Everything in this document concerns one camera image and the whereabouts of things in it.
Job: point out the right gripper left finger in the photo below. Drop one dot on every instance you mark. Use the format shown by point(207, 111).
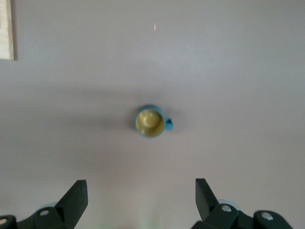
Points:
point(69, 210)

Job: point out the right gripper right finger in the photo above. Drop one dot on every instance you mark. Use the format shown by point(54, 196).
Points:
point(214, 214)

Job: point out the table cover sheet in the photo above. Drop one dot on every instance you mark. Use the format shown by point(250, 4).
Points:
point(214, 71)

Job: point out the wooden cutting board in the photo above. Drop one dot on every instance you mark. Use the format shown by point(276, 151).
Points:
point(6, 28)

